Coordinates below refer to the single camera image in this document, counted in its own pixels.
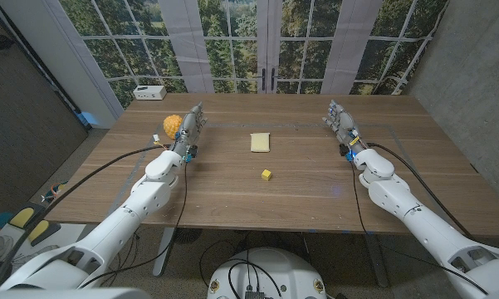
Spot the white table leg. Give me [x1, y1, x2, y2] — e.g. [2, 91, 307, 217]
[152, 227, 176, 277]

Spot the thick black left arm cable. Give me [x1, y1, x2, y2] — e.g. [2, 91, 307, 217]
[0, 144, 174, 283]

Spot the yellow and black floor object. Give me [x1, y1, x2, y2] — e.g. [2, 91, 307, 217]
[8, 206, 37, 229]
[27, 219, 62, 247]

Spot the yellow toy pineapple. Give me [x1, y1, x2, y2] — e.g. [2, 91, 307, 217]
[162, 114, 183, 140]

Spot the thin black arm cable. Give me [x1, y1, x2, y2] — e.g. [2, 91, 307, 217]
[350, 160, 490, 297]
[78, 160, 189, 290]

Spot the grey table leg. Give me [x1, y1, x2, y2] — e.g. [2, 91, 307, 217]
[363, 233, 389, 288]

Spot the pale yellow sponge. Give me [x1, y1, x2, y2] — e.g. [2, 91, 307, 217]
[250, 132, 272, 154]

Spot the colourful small floor item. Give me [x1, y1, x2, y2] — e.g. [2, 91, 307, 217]
[41, 180, 70, 204]

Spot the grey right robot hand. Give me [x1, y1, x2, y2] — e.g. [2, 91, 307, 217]
[321, 99, 369, 158]

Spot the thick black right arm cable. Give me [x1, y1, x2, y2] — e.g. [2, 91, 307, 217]
[367, 142, 475, 241]

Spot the printed window forest backdrop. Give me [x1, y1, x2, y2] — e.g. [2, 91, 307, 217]
[57, 0, 449, 110]

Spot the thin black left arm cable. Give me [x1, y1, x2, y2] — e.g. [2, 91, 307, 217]
[78, 160, 189, 290]

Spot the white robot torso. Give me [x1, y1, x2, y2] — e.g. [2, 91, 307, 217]
[206, 247, 328, 299]

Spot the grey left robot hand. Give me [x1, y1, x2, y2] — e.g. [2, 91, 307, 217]
[172, 101, 209, 158]

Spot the white power strip box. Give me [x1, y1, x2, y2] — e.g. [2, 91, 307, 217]
[133, 85, 168, 101]

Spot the blue object by wall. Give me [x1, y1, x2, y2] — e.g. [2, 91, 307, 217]
[76, 110, 100, 128]

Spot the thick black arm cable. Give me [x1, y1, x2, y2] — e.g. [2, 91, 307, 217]
[367, 142, 475, 241]
[0, 144, 174, 283]

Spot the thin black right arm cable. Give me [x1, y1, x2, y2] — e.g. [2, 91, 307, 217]
[350, 160, 490, 297]

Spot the black round floor fan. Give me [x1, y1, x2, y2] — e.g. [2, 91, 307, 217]
[173, 227, 203, 245]

